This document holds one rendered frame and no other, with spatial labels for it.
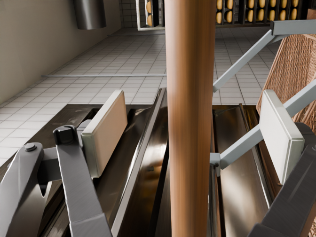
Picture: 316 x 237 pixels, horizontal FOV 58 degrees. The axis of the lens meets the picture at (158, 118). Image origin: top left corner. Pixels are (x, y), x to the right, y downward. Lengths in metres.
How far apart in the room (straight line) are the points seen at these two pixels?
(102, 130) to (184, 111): 0.05
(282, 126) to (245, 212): 0.94
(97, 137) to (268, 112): 0.11
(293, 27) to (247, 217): 0.65
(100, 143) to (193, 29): 0.08
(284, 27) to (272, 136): 0.88
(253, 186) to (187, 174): 0.98
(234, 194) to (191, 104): 1.00
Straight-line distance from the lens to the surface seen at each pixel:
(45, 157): 0.16
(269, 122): 0.19
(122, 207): 0.89
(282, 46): 1.73
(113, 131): 0.19
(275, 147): 0.18
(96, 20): 3.29
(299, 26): 1.07
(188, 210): 0.23
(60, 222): 1.11
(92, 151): 0.16
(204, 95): 0.18
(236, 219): 1.08
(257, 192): 1.15
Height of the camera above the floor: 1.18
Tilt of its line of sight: 8 degrees up
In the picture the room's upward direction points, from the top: 89 degrees counter-clockwise
